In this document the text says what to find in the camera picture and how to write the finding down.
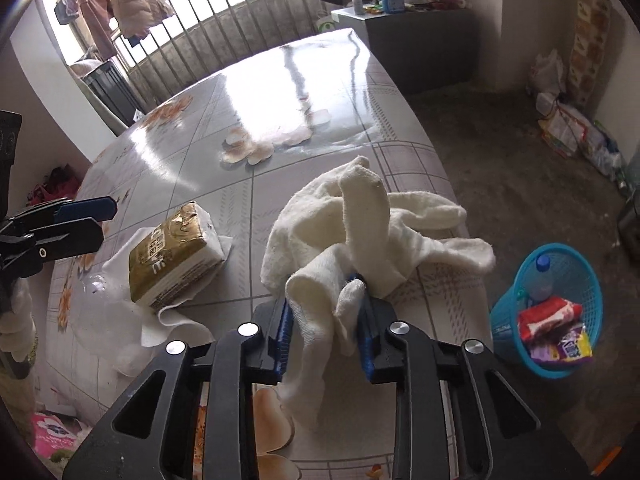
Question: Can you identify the pink hanging garment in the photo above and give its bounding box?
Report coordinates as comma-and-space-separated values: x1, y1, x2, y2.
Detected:
75, 0, 118, 61

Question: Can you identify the dark slatted crate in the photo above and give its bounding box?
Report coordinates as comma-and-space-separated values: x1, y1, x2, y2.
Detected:
82, 60, 146, 133

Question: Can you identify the gold tissue pack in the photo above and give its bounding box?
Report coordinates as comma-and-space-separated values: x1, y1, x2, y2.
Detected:
128, 201, 221, 311

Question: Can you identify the white plastic bag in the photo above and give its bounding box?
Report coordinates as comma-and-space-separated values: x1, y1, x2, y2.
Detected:
527, 50, 568, 96

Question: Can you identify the grey cabinet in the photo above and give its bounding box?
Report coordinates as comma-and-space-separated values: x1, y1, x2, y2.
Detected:
330, 5, 478, 96

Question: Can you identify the clear plastic bottle blue cap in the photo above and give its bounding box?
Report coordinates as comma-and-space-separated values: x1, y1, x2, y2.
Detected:
525, 254, 556, 303

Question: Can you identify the red snack packet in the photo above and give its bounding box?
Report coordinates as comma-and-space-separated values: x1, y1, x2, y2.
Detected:
517, 296, 583, 343

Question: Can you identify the small purple garment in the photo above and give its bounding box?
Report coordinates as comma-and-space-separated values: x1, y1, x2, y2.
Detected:
54, 0, 81, 23

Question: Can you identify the pink bag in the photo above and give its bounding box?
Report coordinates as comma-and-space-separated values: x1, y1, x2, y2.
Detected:
27, 165, 81, 208

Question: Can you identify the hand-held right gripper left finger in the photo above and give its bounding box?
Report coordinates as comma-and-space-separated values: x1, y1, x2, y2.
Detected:
62, 297, 296, 480

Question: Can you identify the purple yellow noodle packet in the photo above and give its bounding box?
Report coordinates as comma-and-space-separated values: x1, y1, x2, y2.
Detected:
529, 322, 593, 363

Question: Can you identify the pile of floor packets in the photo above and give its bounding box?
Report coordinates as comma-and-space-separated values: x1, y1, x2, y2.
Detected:
537, 92, 626, 176

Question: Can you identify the black rice cooker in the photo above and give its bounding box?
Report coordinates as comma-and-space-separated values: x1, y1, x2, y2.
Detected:
616, 197, 640, 248

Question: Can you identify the blue mesh wastebasket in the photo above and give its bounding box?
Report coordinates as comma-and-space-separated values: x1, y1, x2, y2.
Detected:
490, 243, 603, 378

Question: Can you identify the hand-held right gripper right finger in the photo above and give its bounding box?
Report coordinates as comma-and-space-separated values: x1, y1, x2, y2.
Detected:
350, 272, 592, 480

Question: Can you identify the clear plastic wrap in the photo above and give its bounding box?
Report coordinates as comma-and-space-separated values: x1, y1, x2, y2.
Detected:
72, 270, 166, 376

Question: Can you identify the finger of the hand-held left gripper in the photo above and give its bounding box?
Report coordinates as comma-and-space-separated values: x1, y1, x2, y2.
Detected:
0, 197, 119, 237
0, 217, 105, 277

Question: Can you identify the pink printed packet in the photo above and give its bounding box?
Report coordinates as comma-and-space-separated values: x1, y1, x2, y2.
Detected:
32, 410, 91, 458

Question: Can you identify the metal window railing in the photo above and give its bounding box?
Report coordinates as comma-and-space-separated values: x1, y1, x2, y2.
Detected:
115, 0, 351, 113

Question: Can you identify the tall patterned cardboard box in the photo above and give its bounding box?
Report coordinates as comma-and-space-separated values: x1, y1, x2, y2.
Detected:
567, 0, 613, 108

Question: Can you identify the white towel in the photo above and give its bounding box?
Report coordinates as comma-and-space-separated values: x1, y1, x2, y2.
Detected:
260, 156, 497, 433

